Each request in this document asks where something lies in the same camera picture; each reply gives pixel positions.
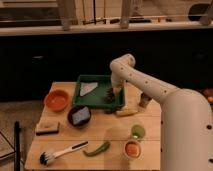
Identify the dark bowl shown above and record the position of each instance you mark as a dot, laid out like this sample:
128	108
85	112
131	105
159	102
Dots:
69	117

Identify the metal cup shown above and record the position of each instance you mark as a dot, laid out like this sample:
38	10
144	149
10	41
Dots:
144	100

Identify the white cloth in tray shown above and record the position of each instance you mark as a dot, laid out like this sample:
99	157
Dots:
85	88

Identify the orange bowl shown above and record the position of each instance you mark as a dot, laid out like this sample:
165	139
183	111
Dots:
56	100

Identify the green chili pepper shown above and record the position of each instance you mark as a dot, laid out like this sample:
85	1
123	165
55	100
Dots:
104	147

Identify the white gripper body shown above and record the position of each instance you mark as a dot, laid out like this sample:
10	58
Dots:
117	89

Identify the green lid cup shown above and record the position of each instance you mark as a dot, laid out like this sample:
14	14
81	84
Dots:
137	132

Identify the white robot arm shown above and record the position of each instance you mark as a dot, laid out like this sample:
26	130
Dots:
186	142

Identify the white dish brush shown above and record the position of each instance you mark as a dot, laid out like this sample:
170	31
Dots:
48	157

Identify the dark grape bunch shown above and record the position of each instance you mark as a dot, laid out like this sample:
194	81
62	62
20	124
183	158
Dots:
109	95

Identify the black stand pole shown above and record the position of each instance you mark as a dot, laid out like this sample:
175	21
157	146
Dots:
17	146

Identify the blue sponge in bowl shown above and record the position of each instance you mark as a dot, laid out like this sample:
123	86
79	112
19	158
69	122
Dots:
81	116

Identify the green plastic tray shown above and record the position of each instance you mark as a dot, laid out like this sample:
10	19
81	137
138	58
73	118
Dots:
96	98

